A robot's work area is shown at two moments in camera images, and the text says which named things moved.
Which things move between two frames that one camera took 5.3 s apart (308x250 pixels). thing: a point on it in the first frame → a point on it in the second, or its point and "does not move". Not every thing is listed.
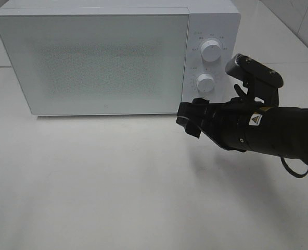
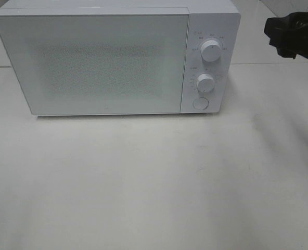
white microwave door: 97,63 does not move
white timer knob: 205,83 does not move
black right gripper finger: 194,125 → 295,33
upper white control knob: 210,50 does not move
